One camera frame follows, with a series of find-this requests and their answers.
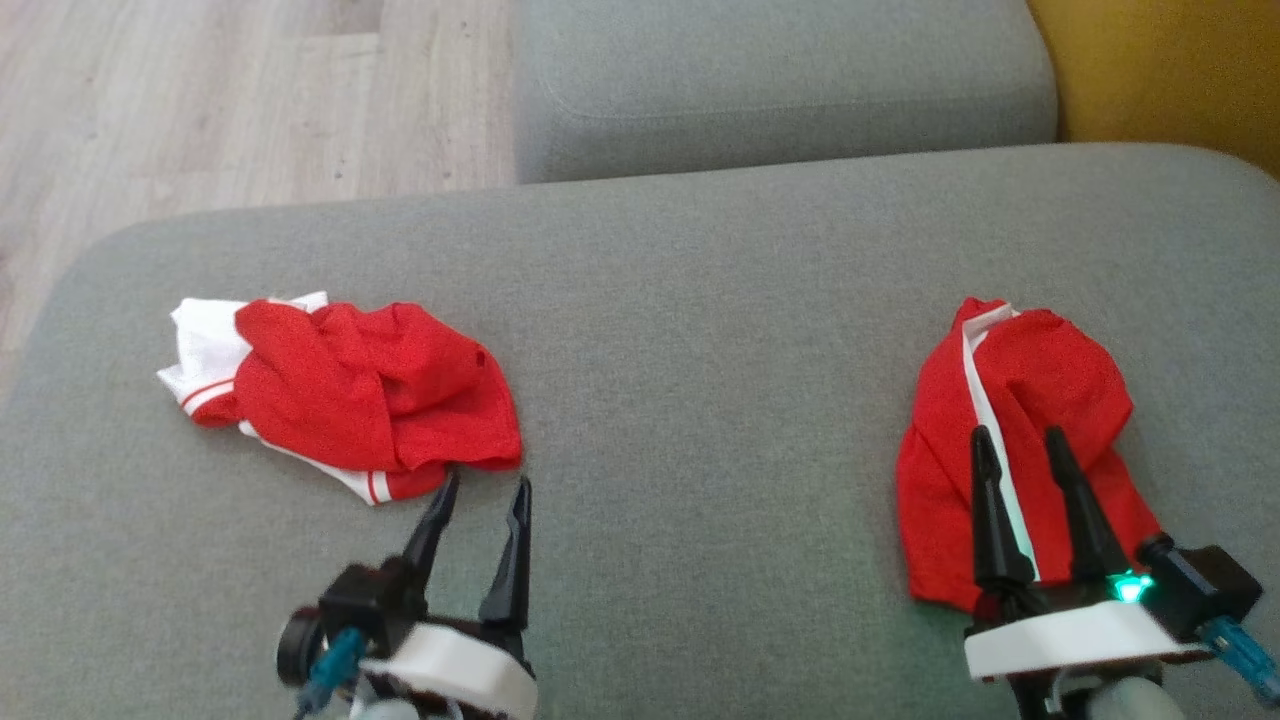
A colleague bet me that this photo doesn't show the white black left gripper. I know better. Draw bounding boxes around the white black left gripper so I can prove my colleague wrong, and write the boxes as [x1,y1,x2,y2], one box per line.
[356,470,541,720]

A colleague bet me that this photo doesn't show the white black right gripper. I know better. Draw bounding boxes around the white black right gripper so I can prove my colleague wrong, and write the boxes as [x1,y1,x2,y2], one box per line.
[963,424,1213,685]

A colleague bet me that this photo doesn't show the red shorts with white stripe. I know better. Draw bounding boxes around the red shorts with white stripe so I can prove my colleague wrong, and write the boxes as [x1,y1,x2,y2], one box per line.
[895,297,1164,613]

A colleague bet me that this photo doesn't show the red white basketball jersey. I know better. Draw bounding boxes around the red white basketball jersey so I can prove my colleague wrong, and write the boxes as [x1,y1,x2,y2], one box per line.
[157,291,524,507]

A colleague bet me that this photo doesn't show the large grey fabric ottoman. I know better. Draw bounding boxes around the large grey fabric ottoman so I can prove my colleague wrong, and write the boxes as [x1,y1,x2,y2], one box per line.
[0,142,1280,720]

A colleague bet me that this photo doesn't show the grey sofa back cushion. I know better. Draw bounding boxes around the grey sofa back cushion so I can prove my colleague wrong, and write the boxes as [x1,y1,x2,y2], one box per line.
[512,0,1061,185]

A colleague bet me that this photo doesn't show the blue left camera cable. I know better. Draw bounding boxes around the blue left camera cable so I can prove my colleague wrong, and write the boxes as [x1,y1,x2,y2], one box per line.
[296,628,369,719]

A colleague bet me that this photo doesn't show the blue camera cable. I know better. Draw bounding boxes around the blue camera cable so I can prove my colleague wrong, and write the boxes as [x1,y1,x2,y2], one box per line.
[296,628,369,719]
[1198,614,1280,706]

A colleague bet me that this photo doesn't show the blue right camera cable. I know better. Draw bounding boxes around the blue right camera cable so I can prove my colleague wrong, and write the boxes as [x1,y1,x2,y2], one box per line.
[1198,614,1280,706]

